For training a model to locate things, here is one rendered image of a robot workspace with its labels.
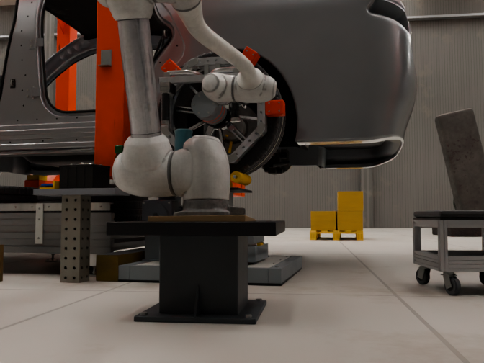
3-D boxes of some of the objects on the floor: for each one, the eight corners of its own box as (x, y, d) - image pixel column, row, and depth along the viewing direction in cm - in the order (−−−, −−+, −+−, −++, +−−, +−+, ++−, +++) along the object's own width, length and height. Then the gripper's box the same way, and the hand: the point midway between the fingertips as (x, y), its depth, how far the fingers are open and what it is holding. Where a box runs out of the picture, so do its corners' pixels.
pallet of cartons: (361, 237, 830) (360, 194, 835) (370, 240, 720) (369, 191, 725) (308, 237, 839) (308, 194, 843) (310, 240, 729) (309, 191, 733)
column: (89, 280, 270) (91, 195, 273) (78, 283, 260) (81, 194, 263) (70, 280, 272) (72, 196, 275) (60, 282, 262) (61, 195, 265)
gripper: (201, 104, 232) (215, 114, 254) (248, 102, 227) (258, 112, 250) (201, 87, 232) (215, 99, 255) (248, 84, 228) (258, 96, 250)
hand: (235, 104), depth 250 cm, fingers open, 7 cm apart
